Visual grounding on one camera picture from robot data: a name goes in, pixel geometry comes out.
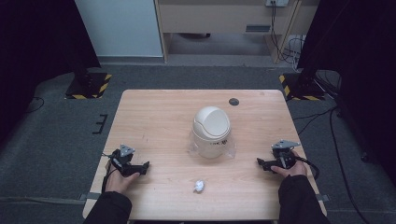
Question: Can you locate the dark curtain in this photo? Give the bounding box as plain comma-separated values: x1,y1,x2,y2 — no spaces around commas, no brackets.
296,0,396,188
0,0,102,144

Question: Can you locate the right hand-held gripper cable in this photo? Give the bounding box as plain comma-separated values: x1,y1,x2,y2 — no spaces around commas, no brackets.
293,155,321,181

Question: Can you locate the white cabinet panel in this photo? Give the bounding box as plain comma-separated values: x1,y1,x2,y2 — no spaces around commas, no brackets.
74,0,164,59

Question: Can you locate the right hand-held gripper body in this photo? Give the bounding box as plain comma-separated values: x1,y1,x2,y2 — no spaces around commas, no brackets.
270,139,302,171

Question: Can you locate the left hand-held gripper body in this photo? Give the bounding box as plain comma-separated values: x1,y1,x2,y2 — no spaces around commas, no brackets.
110,144,148,177

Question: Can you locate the hand-held gripper cable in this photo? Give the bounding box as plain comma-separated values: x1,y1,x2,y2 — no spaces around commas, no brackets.
100,151,120,194
293,155,321,181

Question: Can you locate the white swing-lid trash can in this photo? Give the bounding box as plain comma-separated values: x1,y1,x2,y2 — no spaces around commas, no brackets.
191,105,232,160

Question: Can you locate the light wooden desk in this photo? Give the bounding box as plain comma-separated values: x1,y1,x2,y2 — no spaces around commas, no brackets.
154,0,321,65

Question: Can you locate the left hand-held gripper cable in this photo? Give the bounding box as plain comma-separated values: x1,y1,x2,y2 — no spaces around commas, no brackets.
100,151,120,194

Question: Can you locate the grey power strip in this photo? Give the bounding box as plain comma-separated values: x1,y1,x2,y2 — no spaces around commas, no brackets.
264,0,290,8

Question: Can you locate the person's left hand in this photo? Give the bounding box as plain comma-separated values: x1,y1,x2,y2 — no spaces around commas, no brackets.
105,161,141,195

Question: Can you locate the black floor cable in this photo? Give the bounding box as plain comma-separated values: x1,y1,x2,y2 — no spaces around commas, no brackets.
292,105,372,224
25,95,46,115

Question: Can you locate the black stand base striped edge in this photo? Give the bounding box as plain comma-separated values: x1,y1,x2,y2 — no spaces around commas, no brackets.
278,72,327,102
64,72,113,101

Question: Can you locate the crumpled white paper ball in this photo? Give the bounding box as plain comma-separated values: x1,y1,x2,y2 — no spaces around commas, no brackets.
192,179,206,193

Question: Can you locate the bundle of hanging black cables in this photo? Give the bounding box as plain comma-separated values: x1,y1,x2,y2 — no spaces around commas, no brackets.
269,1,307,65

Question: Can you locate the person's right hand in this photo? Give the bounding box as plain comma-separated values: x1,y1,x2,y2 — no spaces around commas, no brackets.
270,150,308,179

